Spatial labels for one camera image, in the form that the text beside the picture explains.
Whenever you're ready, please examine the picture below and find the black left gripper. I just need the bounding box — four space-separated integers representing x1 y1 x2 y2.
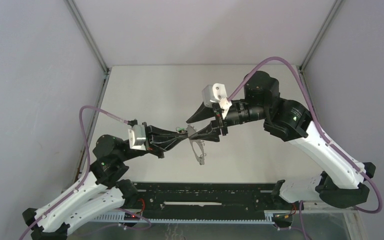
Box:
119 121 191 162

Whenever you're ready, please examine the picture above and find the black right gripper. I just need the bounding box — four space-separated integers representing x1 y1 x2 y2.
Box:
186 99 267 144

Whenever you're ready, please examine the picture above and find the metal oval keyring plate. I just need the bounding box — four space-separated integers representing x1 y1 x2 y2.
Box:
186 124 207 166

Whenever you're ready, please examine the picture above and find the green headed key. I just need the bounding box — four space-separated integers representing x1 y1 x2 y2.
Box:
175 127 185 133

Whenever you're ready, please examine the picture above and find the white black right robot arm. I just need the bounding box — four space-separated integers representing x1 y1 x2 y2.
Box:
187 71 376 209

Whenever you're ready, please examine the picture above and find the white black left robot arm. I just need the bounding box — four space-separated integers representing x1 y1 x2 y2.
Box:
22 121 189 240

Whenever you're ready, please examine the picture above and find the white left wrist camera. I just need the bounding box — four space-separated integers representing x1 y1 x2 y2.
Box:
128 124 147 151

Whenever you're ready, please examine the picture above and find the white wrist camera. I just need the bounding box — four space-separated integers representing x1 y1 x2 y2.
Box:
201 83 233 119
128 124 147 151

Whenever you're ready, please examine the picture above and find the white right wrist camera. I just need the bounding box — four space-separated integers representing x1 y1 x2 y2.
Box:
201 83 233 119

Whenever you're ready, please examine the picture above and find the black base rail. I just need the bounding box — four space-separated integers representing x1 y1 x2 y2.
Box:
121 182 299 220

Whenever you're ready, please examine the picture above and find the aluminium frame post left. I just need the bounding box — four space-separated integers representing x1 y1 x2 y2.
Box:
64 0 110 75

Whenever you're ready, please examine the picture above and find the aluminium frame post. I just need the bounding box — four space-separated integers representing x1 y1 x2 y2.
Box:
64 0 110 75
299 0 346 72

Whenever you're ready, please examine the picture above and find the white slotted cable duct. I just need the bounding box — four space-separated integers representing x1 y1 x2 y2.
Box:
90 211 293 225

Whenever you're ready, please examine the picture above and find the aluminium frame post right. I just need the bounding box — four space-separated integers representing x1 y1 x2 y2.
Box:
299 0 346 72

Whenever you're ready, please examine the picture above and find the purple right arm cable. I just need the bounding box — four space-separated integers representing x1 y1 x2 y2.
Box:
227 56 384 214

